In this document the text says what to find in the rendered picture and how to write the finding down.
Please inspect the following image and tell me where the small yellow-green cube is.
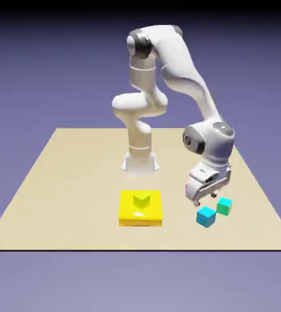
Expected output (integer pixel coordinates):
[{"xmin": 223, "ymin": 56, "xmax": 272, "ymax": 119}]
[{"xmin": 133, "ymin": 191, "xmax": 151, "ymax": 212}]

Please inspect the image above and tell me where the small teal cube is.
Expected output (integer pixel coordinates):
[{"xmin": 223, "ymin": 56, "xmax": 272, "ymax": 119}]
[{"xmin": 216, "ymin": 197, "xmax": 233, "ymax": 217}]

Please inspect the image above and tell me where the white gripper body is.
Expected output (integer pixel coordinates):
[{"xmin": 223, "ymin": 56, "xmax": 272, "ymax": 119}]
[{"xmin": 185, "ymin": 166, "xmax": 232, "ymax": 202}]

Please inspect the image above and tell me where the small blue cube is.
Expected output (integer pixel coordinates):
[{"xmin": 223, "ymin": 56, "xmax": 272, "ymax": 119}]
[{"xmin": 196, "ymin": 205, "xmax": 217, "ymax": 229}]

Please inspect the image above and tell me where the large yellow box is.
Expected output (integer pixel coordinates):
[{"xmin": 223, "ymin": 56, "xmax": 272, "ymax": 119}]
[{"xmin": 118, "ymin": 190, "xmax": 163, "ymax": 228}]

